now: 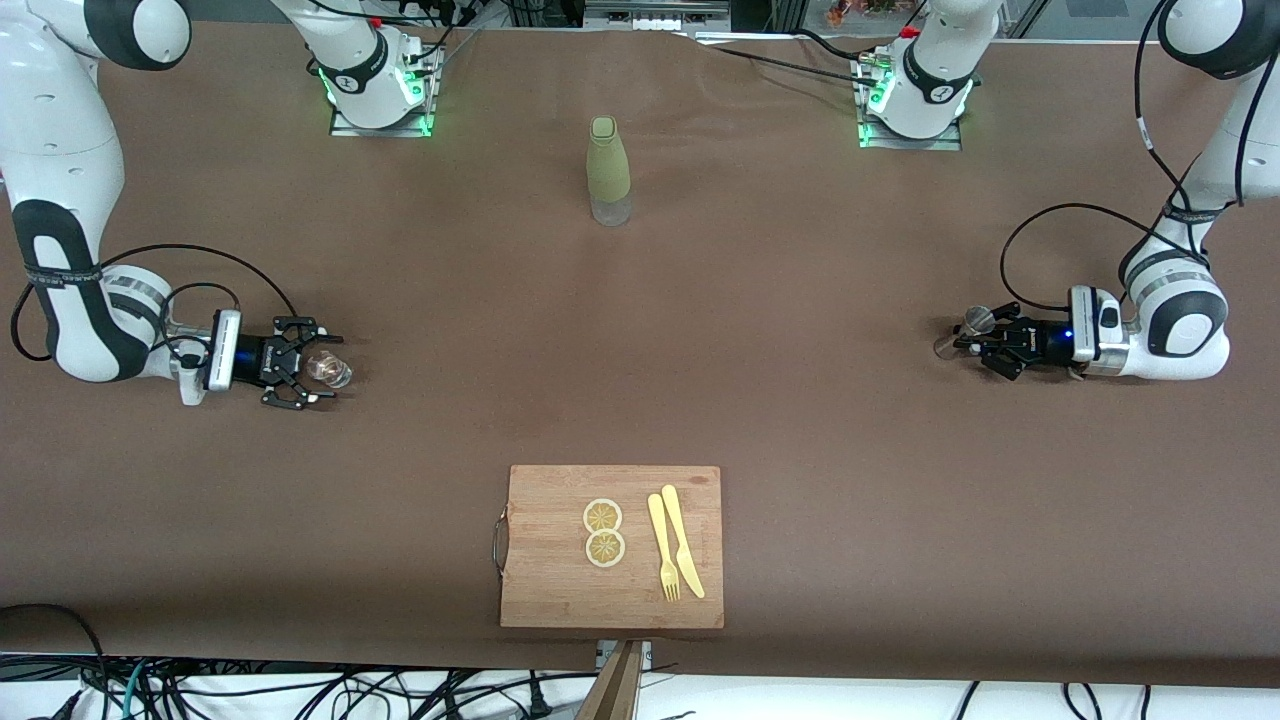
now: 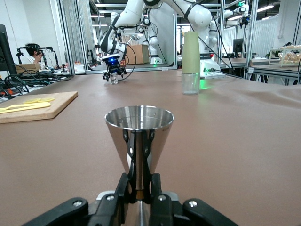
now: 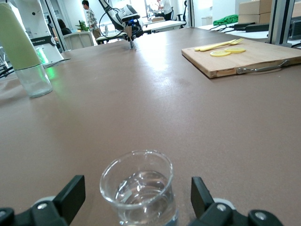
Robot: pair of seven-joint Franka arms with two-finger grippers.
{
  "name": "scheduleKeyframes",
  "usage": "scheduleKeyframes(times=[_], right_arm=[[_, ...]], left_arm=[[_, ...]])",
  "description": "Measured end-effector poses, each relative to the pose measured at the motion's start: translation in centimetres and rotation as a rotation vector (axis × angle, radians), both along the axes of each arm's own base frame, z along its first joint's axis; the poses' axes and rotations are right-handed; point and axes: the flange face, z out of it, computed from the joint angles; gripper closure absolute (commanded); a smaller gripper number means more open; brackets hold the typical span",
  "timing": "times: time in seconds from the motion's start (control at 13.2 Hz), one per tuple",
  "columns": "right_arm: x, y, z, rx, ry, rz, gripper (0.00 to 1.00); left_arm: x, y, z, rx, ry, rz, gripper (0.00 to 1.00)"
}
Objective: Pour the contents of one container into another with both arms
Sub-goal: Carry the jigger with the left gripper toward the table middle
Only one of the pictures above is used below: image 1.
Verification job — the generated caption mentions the steel double jigger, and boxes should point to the steel double jigger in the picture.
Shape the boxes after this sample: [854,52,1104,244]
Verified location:
[933,307,996,359]

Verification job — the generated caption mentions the clear glass cup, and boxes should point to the clear glass cup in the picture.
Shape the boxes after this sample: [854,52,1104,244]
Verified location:
[305,350,353,389]

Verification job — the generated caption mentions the brown table cover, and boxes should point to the brown table cover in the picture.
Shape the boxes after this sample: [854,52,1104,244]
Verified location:
[0,18,1280,691]

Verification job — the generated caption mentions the wooden cutting board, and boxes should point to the wooden cutting board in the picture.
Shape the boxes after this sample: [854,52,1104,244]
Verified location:
[492,464,725,631]

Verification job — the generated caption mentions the green sleeved glass bottle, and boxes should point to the green sleeved glass bottle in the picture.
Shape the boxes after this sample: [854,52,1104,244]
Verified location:
[586,116,633,227]

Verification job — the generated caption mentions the yellow plastic knife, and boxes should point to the yellow plastic knife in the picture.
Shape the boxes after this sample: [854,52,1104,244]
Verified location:
[661,484,706,600]

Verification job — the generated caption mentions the yellow plastic fork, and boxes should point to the yellow plastic fork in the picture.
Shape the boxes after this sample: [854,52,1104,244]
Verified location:
[647,493,682,603]

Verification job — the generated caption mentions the grey equipment box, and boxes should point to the grey equipment box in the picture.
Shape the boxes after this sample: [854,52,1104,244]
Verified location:
[585,0,731,31]

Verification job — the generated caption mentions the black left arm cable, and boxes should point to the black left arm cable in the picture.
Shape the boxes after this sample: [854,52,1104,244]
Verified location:
[1000,0,1263,313]

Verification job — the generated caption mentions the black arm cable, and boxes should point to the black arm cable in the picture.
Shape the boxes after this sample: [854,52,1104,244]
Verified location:
[10,245,301,363]
[1000,0,1263,313]

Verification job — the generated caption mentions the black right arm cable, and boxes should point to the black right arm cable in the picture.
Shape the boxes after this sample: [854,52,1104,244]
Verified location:
[10,245,301,363]

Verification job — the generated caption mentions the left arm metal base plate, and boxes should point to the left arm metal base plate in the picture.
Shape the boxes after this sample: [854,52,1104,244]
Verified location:
[858,115,963,151]

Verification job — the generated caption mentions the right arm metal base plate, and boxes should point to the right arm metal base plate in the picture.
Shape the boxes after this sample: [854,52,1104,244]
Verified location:
[330,100,436,138]

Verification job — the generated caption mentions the black looped cable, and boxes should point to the black looped cable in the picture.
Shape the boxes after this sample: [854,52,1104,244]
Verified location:
[0,603,107,701]

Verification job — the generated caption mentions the black base power cable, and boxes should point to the black base power cable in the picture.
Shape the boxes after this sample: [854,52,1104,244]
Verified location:
[690,28,883,89]

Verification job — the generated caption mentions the wooden post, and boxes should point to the wooden post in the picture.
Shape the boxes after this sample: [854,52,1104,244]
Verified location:
[575,640,646,720]

